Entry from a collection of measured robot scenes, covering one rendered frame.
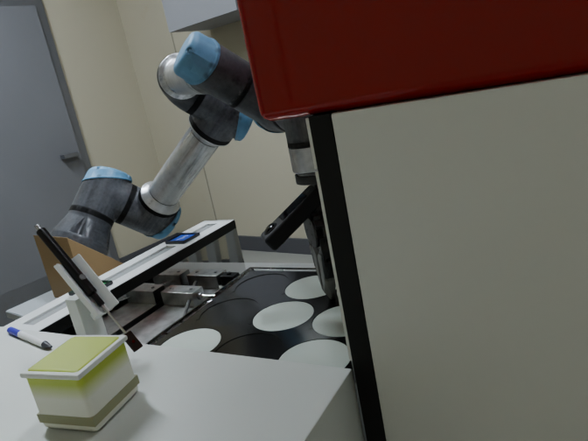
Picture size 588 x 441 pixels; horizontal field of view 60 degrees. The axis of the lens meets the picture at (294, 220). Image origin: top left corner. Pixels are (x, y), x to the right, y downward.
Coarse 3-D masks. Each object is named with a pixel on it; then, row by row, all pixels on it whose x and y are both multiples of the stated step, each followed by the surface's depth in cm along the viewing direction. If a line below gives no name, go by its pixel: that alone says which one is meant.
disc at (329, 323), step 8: (328, 312) 79; (336, 312) 79; (320, 320) 77; (328, 320) 77; (336, 320) 76; (320, 328) 75; (328, 328) 74; (336, 328) 74; (336, 336) 72; (344, 336) 71
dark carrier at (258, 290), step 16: (256, 272) 102; (272, 272) 101; (288, 272) 99; (304, 272) 97; (240, 288) 96; (256, 288) 95; (272, 288) 93; (208, 304) 91; (224, 304) 90; (240, 304) 89; (256, 304) 87; (272, 304) 86; (320, 304) 82; (336, 304) 81; (192, 320) 86; (208, 320) 85; (224, 320) 84; (240, 320) 83; (224, 336) 78; (240, 336) 77; (256, 336) 76; (272, 336) 75; (288, 336) 74; (304, 336) 73; (320, 336) 72; (224, 352) 74; (240, 352) 73; (256, 352) 72; (272, 352) 71; (352, 368) 63
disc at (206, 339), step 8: (176, 336) 81; (184, 336) 81; (192, 336) 80; (200, 336) 80; (208, 336) 79; (216, 336) 79; (168, 344) 79; (176, 344) 79; (184, 344) 78; (192, 344) 78; (200, 344) 77; (208, 344) 77; (216, 344) 76
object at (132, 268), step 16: (208, 224) 124; (224, 224) 120; (192, 240) 112; (144, 256) 107; (160, 256) 105; (112, 272) 101; (128, 272) 100; (112, 288) 91; (48, 304) 89; (64, 304) 89; (16, 320) 85; (32, 320) 84; (48, 320) 82
